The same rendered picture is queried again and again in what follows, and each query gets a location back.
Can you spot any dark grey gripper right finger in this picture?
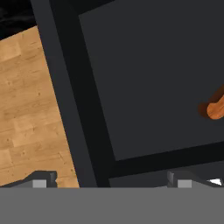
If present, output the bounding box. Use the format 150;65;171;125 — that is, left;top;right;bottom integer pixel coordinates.
166;170;224;189

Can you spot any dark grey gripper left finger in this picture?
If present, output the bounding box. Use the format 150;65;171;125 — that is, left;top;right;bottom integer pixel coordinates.
0;171;58;189

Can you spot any dark grey open drawer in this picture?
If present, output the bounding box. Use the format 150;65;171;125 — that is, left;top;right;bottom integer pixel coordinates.
30;0;224;189

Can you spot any wooden-handled knife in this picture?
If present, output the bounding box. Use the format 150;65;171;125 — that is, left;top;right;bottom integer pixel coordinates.
206;84;224;121

